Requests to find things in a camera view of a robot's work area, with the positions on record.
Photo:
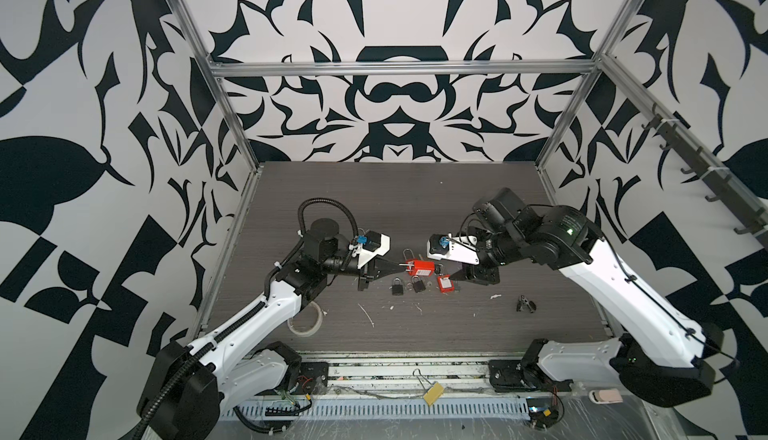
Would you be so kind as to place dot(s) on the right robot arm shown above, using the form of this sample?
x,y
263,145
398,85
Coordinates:
x,y
660,356

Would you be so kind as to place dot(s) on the black coat hook rail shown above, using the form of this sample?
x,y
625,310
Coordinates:
x,y
701,164

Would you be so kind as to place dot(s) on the red padlock front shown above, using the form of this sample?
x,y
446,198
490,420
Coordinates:
x,y
445,284

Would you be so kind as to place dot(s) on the small black padlock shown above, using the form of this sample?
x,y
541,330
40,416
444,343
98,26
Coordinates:
x,y
418,285
397,287

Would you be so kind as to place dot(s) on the pink white small object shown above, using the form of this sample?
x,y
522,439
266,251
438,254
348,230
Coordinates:
x,y
605,396

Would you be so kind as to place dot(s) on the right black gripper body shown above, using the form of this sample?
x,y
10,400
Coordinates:
x,y
493,250

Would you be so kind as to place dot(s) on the red padlock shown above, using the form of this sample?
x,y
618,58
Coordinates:
x,y
445,284
416,266

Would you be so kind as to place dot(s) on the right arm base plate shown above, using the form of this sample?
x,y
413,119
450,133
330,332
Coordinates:
x,y
508,376

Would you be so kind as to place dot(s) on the small black padlock back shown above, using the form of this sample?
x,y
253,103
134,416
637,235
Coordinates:
x,y
397,287

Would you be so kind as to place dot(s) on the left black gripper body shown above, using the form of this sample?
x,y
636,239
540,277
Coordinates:
x,y
345,265

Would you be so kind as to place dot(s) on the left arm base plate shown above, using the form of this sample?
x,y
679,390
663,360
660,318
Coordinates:
x,y
304,378

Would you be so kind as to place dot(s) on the black key bunch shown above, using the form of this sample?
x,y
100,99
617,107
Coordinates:
x,y
525,304

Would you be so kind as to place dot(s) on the small electronics board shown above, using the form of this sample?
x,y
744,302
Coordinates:
x,y
544,412

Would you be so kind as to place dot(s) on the small black padlock front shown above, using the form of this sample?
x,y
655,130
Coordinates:
x,y
418,285

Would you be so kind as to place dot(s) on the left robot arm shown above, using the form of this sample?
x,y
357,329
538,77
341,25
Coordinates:
x,y
190,386

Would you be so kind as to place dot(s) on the white slotted cable duct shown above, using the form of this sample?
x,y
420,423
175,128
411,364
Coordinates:
x,y
391,409

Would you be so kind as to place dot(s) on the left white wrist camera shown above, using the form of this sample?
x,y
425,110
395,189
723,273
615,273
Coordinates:
x,y
370,246

